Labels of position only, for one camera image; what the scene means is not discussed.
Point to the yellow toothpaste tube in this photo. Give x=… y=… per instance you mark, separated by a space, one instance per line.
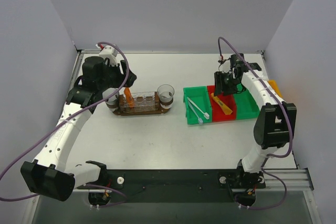
x=225 y=109

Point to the green plastic bin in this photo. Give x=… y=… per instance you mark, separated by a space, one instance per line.
x=246 y=106
x=197 y=104

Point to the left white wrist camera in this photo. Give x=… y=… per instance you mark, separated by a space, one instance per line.
x=108 y=54

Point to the clear acrylic toothbrush holder rack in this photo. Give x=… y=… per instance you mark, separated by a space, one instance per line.
x=143 y=102

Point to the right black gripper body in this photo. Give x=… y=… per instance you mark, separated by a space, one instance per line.
x=222 y=85

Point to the light blue toothbrush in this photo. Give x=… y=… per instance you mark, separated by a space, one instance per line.
x=200 y=121

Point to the orange toothpaste tube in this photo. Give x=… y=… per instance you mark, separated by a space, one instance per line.
x=129 y=98

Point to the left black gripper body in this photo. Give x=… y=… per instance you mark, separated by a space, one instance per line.
x=125 y=74

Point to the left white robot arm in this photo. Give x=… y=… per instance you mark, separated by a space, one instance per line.
x=80 y=105

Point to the right green plastic bin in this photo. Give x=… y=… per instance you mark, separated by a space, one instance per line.
x=246 y=106

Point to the dark smoked plastic cup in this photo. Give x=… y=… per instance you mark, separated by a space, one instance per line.
x=111 y=97

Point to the aluminium extrusion rail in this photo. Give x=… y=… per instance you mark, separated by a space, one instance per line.
x=288 y=179

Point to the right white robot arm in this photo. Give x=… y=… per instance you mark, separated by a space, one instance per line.
x=275 y=125

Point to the brown oval wooden tray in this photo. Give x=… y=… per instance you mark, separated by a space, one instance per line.
x=160 y=110

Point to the left green plastic bin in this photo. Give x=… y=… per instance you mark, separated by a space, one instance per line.
x=197 y=104

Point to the red plastic bin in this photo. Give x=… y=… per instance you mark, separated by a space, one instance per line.
x=217 y=113

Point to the yellow plastic bin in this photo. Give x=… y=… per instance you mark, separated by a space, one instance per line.
x=275 y=88

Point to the white toothbrush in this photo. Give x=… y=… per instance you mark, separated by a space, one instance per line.
x=205 y=114

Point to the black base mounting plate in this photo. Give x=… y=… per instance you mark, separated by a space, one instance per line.
x=174 y=186

